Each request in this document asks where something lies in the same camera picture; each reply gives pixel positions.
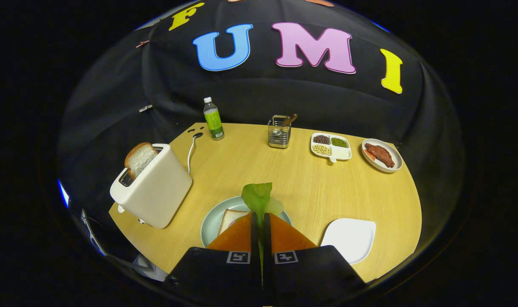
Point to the orange food piece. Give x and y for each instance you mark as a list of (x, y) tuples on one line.
[(369, 155)]

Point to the small white cloth tag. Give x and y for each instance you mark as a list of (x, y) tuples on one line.
[(146, 108)]

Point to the pile of brown beans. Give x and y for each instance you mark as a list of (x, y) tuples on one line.
[(321, 139)]

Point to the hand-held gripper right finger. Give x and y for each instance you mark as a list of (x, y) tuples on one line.
[(267, 256)]

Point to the divided white dish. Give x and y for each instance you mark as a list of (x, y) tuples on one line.
[(342, 152)]

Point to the pile of pale soybeans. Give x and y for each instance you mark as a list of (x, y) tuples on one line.
[(321, 149)]

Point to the green drink bottle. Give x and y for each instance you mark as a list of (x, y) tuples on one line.
[(214, 121)]

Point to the metal utensil holder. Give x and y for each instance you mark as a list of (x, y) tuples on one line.
[(279, 138)]

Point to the pale green round plate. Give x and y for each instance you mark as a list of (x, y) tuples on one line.
[(212, 221)]

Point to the black backdrop cloth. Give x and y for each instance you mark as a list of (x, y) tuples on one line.
[(284, 98)]

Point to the pile of green beans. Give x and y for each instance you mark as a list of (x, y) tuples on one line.
[(339, 142)]

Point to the white leaf-shaped plate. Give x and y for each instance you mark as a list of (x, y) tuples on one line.
[(348, 238)]

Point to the brown meat slice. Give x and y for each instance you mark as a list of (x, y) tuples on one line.
[(380, 154)]

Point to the round white plate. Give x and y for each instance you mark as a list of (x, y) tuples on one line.
[(396, 154)]

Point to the green lettuce leaf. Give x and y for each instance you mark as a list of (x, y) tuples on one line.
[(257, 197)]

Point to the red cloth clip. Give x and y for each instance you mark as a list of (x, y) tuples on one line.
[(142, 43)]

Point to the toasted bread slice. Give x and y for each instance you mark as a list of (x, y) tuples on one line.
[(139, 158)]

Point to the white bread slice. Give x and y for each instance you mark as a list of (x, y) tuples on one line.
[(231, 216)]

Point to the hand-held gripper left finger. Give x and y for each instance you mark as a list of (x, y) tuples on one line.
[(255, 256)]

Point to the white toaster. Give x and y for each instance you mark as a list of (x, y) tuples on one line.
[(156, 192)]

